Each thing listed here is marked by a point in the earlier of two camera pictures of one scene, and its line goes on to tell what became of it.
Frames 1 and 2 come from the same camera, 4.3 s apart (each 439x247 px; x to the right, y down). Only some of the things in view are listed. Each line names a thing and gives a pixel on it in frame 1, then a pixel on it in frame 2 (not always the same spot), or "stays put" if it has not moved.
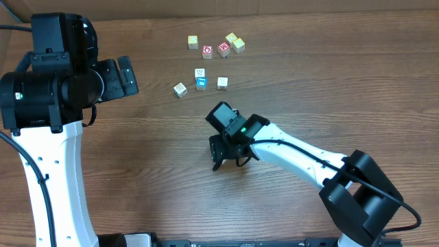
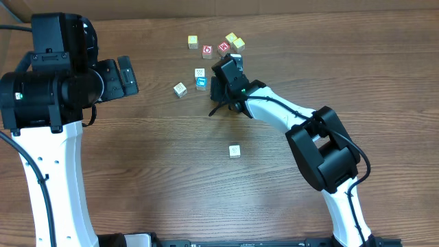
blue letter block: [202, 83] stays put
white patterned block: [180, 90] stays put
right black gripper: [220, 149] to [217, 89]
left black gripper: [108, 70] stays put
